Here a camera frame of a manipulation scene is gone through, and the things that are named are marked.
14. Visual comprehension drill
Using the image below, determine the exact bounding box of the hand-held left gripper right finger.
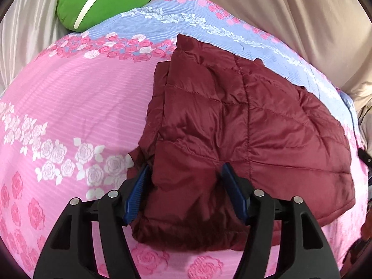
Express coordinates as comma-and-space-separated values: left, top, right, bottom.
221, 163, 340, 279

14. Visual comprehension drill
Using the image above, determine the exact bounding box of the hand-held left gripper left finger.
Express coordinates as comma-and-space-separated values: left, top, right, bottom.
33, 164, 151, 279

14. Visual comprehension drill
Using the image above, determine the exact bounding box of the maroon quilted puffer jacket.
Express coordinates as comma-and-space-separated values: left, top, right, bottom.
128, 33, 357, 252

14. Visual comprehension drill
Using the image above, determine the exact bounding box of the pink floral bed sheet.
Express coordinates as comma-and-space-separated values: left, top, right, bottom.
0, 0, 370, 279

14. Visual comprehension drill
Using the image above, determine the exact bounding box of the beige curtain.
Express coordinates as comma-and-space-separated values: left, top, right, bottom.
148, 0, 372, 123

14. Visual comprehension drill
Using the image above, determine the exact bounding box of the white satin curtain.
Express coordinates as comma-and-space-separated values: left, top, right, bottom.
0, 0, 76, 93

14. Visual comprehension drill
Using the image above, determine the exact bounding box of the green plush cushion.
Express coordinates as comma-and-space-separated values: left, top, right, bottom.
56, 0, 154, 32

